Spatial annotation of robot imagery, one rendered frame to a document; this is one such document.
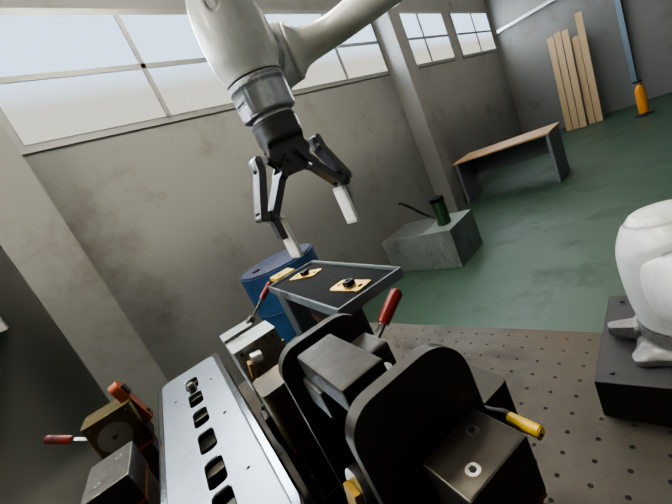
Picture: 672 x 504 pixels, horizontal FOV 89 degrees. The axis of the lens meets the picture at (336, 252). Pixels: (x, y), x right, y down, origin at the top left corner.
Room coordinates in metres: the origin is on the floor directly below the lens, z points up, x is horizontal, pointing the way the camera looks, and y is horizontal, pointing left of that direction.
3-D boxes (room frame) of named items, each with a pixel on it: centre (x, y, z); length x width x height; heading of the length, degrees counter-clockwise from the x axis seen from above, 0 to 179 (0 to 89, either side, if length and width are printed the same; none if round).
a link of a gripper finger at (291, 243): (0.54, 0.06, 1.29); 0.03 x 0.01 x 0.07; 35
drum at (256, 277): (2.57, 0.45, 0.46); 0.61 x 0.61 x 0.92
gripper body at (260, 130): (0.58, 0.00, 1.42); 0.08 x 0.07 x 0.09; 125
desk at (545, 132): (4.84, -2.81, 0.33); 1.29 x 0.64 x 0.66; 41
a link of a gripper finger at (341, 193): (0.62, -0.05, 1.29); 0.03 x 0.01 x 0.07; 35
